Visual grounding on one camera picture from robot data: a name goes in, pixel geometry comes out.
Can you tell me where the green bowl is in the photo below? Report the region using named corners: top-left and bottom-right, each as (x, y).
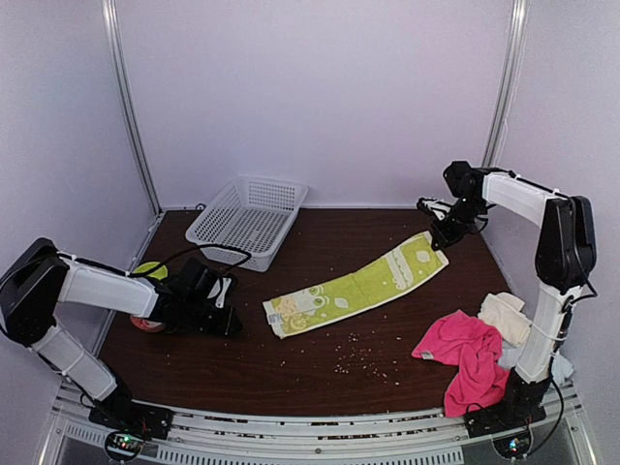
top-left (132, 262), bottom-right (169, 281)

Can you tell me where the red patterned bowl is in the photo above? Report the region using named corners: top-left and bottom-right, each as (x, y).
top-left (130, 316), bottom-right (167, 333)

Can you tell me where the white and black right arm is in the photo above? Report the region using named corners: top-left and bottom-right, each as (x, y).
top-left (417, 161), bottom-right (597, 428)

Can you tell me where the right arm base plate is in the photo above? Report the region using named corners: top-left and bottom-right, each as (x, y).
top-left (464, 401), bottom-right (546, 438)

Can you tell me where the aluminium corner post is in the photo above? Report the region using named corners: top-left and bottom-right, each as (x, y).
top-left (101, 0), bottom-right (163, 216)
top-left (481, 0), bottom-right (529, 168)

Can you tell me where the cream towel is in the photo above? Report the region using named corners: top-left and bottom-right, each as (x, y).
top-left (478, 293), bottom-right (531, 347)

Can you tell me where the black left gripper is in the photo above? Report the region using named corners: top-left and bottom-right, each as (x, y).
top-left (182, 295), bottom-right (243, 338)

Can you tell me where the light blue towel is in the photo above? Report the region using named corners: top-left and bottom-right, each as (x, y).
top-left (498, 341), bottom-right (574, 387)

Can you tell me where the white perforated plastic basket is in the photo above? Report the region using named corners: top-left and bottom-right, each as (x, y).
top-left (185, 177), bottom-right (308, 272)

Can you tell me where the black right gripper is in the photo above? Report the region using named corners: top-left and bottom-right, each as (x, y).
top-left (431, 196), bottom-right (488, 249)

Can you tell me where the green and white patterned towel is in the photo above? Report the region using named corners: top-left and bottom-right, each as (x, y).
top-left (263, 231), bottom-right (450, 339)

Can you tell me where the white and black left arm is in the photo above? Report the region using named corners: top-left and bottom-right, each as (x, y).
top-left (1, 237), bottom-right (243, 430)

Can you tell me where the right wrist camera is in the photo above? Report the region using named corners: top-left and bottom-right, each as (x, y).
top-left (417, 198), bottom-right (452, 221)

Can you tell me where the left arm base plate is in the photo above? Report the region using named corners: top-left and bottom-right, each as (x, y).
top-left (88, 402), bottom-right (173, 440)

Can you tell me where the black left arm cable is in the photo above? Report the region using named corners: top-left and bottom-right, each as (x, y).
top-left (128, 243), bottom-right (253, 280)

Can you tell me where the right aluminium corner post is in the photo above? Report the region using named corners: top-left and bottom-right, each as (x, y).
top-left (481, 0), bottom-right (529, 168)

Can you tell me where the left aluminium corner post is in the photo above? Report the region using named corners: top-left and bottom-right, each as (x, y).
top-left (101, 0), bottom-right (163, 216)

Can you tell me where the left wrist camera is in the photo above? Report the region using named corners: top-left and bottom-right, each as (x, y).
top-left (208, 275), bottom-right (237, 309)

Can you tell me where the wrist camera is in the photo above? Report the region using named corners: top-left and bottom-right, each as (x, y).
top-left (208, 275), bottom-right (237, 309)
top-left (417, 198), bottom-right (452, 221)

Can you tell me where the pink towel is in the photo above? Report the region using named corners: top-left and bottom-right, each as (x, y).
top-left (412, 310), bottom-right (510, 418)

